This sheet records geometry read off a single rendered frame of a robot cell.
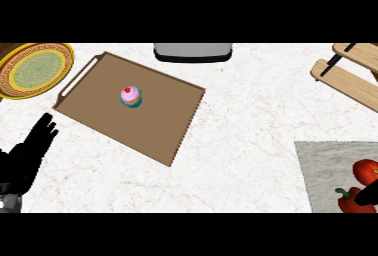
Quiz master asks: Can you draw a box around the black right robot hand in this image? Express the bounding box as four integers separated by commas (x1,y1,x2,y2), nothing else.
352,180,378,207

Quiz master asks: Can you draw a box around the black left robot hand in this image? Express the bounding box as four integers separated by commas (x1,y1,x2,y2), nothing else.
0,112,60,196

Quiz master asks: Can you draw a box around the red tomato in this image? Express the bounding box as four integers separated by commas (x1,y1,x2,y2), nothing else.
351,158,378,186

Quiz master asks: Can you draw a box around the grey placemat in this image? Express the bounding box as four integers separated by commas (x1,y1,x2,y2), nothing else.
292,140,378,214

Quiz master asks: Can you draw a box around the wooden tiered shelf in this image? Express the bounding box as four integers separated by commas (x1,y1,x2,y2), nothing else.
308,42,378,114

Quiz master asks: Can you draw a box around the red bell pepper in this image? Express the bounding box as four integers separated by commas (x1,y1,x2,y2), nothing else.
335,186,378,214

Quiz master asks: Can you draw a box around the yellow patterned plate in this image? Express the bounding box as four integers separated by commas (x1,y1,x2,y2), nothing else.
0,42,75,101

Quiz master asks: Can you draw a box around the brown cutting board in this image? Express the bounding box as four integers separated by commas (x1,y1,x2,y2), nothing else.
51,51,206,168

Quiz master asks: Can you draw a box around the pink frosted cupcake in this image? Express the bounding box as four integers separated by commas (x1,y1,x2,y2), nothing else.
118,85,144,109

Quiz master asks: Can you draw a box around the grey appliance with black base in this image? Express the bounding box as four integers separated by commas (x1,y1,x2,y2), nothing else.
151,42,233,64

